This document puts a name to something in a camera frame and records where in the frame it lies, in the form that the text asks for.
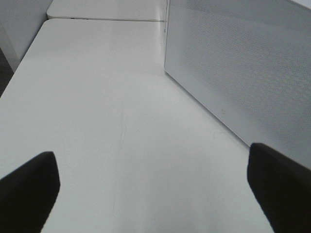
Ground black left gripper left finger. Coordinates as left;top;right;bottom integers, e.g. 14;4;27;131
0;151;60;233

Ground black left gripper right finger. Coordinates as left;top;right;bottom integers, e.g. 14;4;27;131
247;143;311;233

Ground white adjacent table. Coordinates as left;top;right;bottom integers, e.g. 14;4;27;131
47;0;168;22

